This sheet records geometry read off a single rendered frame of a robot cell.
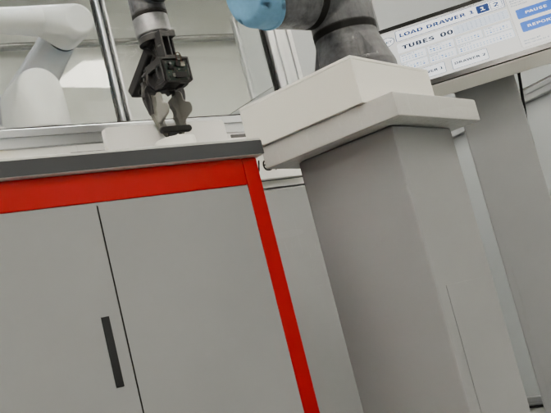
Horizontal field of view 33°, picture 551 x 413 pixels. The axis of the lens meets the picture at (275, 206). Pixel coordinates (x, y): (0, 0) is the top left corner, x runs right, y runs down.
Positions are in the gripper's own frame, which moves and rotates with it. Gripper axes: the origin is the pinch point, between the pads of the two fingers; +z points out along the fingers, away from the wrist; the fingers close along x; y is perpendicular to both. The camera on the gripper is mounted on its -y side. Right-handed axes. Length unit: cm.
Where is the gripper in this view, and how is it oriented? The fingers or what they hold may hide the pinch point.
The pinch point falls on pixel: (171, 131)
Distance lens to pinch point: 197.5
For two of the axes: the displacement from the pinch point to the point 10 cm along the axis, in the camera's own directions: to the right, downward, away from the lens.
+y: 5.6, -2.6, -7.9
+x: 7.9, -1.1, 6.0
